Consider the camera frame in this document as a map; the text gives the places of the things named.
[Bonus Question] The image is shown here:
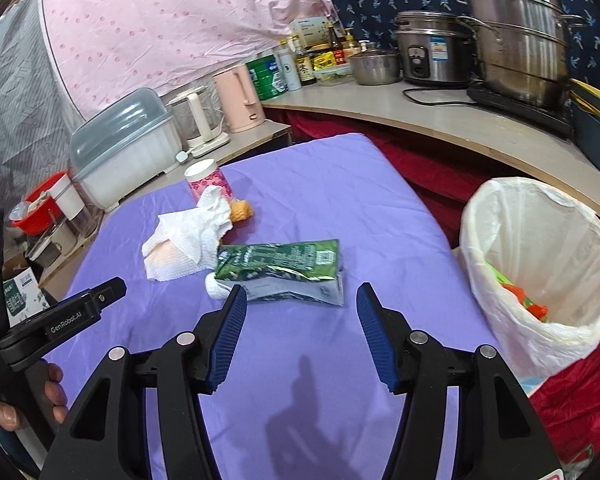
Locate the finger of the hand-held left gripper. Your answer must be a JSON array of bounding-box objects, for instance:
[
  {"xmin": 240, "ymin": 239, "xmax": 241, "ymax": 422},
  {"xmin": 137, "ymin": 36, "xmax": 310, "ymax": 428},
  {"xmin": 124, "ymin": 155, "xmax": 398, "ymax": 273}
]
[{"xmin": 0, "ymin": 277, "xmax": 127, "ymax": 372}]

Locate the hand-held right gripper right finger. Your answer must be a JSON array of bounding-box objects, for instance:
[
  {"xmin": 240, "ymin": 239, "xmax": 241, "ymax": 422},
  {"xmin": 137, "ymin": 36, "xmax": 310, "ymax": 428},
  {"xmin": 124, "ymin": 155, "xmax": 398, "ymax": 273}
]
[{"xmin": 356, "ymin": 282, "xmax": 563, "ymax": 480}]

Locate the person's left hand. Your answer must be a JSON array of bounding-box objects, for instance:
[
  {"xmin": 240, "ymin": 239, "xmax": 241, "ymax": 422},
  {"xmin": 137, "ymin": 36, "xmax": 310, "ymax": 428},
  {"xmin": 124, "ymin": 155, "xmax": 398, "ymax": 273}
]
[{"xmin": 0, "ymin": 361, "xmax": 65, "ymax": 432}]

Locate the white lidded jar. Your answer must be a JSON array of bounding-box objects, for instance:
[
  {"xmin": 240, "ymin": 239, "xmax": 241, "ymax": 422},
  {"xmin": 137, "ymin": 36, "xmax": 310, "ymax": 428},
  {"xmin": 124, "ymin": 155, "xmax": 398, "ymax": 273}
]
[{"xmin": 50, "ymin": 176, "xmax": 98, "ymax": 238}]

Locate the red plastic basin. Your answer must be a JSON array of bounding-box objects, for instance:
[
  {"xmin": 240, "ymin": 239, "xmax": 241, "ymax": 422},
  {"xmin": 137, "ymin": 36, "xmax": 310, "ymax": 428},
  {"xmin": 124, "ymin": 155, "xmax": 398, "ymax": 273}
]
[{"xmin": 10, "ymin": 171, "xmax": 68, "ymax": 235}]

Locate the dark bottle white label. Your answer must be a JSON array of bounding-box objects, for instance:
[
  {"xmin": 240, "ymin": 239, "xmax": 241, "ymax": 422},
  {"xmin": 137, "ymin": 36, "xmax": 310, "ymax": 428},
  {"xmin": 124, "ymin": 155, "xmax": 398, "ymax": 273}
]
[{"xmin": 292, "ymin": 35, "xmax": 317, "ymax": 86}]

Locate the pink dotted sheet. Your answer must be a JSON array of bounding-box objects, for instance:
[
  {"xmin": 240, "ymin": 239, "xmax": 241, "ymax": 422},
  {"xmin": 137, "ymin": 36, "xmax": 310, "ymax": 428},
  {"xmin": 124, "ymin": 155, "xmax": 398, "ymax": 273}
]
[{"xmin": 39, "ymin": 0, "xmax": 336, "ymax": 111}]

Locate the pink floral paper cup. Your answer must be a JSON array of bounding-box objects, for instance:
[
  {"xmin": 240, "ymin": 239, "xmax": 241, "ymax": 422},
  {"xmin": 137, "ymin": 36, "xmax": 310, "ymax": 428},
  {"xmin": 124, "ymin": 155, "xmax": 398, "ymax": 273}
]
[{"xmin": 184, "ymin": 158, "xmax": 237, "ymax": 207}]

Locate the steel rice cooker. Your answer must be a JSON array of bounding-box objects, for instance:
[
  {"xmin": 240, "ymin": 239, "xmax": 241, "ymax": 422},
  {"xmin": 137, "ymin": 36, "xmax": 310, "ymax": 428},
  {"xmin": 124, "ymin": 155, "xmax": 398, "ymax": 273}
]
[{"xmin": 392, "ymin": 10, "xmax": 476, "ymax": 86}]

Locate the black power cable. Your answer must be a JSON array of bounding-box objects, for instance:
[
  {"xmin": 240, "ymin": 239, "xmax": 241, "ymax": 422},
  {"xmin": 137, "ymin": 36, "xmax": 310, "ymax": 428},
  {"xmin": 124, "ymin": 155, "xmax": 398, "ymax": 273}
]
[{"xmin": 402, "ymin": 87, "xmax": 481, "ymax": 107}]

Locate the white dish box grey lid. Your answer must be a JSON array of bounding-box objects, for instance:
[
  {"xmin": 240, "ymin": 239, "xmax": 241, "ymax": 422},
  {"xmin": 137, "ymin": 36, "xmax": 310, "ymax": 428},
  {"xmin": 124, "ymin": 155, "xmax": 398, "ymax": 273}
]
[{"xmin": 69, "ymin": 87, "xmax": 177, "ymax": 212}]

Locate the crushed green drink carton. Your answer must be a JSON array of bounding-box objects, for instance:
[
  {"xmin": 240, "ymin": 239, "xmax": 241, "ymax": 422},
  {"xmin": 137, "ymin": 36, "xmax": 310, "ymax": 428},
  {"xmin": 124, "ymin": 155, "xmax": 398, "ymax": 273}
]
[{"xmin": 205, "ymin": 239, "xmax": 345, "ymax": 307}]

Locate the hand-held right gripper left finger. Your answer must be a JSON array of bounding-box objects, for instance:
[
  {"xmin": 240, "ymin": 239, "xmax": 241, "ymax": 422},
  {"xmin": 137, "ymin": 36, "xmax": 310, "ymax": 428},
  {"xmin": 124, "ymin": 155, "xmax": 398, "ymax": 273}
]
[{"xmin": 40, "ymin": 284, "xmax": 248, "ymax": 480}]

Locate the white flask bottle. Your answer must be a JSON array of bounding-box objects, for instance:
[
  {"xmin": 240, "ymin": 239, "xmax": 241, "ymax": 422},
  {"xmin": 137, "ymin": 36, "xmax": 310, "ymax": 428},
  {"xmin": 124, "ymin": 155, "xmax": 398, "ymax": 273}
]
[{"xmin": 275, "ymin": 49, "xmax": 302, "ymax": 92}]

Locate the red cloth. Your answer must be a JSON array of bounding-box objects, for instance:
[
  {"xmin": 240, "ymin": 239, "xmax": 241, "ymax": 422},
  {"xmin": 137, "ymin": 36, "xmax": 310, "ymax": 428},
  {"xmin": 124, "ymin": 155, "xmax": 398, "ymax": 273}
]
[{"xmin": 280, "ymin": 110, "xmax": 600, "ymax": 466}]

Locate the orange foam fruit net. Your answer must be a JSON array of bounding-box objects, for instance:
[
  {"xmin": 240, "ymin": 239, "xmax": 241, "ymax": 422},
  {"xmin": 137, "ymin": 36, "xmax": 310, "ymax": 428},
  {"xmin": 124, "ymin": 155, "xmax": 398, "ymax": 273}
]
[{"xmin": 227, "ymin": 199, "xmax": 255, "ymax": 223}]

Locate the white green carton box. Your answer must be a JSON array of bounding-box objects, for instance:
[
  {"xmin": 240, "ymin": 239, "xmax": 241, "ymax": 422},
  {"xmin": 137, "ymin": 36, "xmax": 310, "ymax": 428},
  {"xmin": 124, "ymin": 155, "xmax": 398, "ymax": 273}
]
[{"xmin": 289, "ymin": 16, "xmax": 338, "ymax": 51}]

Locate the dark sauce bottle red label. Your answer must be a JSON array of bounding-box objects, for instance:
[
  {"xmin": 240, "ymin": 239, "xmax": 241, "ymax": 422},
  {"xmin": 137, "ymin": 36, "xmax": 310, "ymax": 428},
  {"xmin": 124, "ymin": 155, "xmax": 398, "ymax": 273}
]
[{"xmin": 326, "ymin": 22, "xmax": 346, "ymax": 63}]

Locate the light blue bin white liner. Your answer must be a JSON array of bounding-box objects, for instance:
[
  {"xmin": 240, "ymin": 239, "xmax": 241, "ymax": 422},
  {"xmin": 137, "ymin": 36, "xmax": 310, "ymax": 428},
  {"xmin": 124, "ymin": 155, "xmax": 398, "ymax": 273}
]
[{"xmin": 459, "ymin": 176, "xmax": 600, "ymax": 383}]

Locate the green tin can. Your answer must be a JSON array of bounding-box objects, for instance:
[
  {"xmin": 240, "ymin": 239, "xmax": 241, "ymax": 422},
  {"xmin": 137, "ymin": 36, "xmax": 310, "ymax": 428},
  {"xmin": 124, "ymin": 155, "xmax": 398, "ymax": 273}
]
[{"xmin": 245, "ymin": 55, "xmax": 288, "ymax": 101}]

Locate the cardboard box green print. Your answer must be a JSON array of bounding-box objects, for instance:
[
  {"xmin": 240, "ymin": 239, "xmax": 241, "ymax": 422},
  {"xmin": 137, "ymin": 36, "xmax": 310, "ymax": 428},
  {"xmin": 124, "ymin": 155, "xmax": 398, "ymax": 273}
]
[{"xmin": 2, "ymin": 265, "xmax": 53, "ymax": 328}]

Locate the stainless steel steamer pot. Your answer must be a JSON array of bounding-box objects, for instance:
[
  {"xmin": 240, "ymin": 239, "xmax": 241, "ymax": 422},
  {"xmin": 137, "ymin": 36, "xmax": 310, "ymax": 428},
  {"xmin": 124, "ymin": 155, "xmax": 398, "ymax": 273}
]
[{"xmin": 456, "ymin": 0, "xmax": 586, "ymax": 108}]

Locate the white glass kettle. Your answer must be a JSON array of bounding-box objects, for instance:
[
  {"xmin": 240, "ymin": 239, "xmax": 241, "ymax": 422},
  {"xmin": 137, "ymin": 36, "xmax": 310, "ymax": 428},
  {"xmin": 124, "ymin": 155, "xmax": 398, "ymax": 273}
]
[{"xmin": 167, "ymin": 85, "xmax": 231, "ymax": 158}]

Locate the beige counter board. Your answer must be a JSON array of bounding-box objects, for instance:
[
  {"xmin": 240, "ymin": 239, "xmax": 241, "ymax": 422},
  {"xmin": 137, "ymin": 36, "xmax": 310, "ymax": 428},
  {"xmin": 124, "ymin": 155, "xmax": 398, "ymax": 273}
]
[{"xmin": 260, "ymin": 77, "xmax": 600, "ymax": 221}]

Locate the pink electric kettle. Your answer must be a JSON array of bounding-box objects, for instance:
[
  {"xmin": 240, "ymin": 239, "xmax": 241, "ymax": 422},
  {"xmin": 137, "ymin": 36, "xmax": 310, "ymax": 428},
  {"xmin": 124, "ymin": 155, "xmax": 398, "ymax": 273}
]
[{"xmin": 212, "ymin": 64, "xmax": 267, "ymax": 134}]

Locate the black induction cooktop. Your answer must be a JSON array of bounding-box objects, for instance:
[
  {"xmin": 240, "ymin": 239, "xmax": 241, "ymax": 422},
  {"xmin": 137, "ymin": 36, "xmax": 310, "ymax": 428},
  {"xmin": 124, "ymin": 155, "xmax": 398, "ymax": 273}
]
[{"xmin": 466, "ymin": 82, "xmax": 576, "ymax": 140}]

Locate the clear food container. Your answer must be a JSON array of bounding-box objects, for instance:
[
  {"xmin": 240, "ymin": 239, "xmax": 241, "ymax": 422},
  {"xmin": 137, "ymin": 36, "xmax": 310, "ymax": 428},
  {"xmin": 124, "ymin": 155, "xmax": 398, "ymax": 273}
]
[{"xmin": 314, "ymin": 64, "xmax": 355, "ymax": 83}]

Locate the small lidded steel pot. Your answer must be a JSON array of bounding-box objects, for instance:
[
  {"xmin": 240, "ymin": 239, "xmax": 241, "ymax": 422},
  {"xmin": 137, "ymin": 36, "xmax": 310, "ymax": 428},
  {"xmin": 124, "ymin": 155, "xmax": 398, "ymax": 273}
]
[{"xmin": 349, "ymin": 46, "xmax": 402, "ymax": 86}]

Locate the purple blanket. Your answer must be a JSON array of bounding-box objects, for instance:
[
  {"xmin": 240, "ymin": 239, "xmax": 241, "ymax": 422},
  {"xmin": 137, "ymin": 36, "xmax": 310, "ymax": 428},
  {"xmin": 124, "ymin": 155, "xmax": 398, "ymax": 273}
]
[{"xmin": 42, "ymin": 132, "xmax": 526, "ymax": 480}]

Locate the grey striped cloth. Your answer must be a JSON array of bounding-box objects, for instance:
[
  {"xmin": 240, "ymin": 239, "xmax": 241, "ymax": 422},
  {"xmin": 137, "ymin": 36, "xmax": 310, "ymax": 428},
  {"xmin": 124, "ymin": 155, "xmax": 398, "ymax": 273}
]
[{"xmin": 0, "ymin": 0, "xmax": 81, "ymax": 211}]

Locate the white paper towel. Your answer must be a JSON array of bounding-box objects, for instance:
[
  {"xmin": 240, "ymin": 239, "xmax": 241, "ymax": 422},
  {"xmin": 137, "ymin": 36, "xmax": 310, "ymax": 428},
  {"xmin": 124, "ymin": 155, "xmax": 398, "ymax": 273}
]
[{"xmin": 141, "ymin": 185, "xmax": 233, "ymax": 282}]

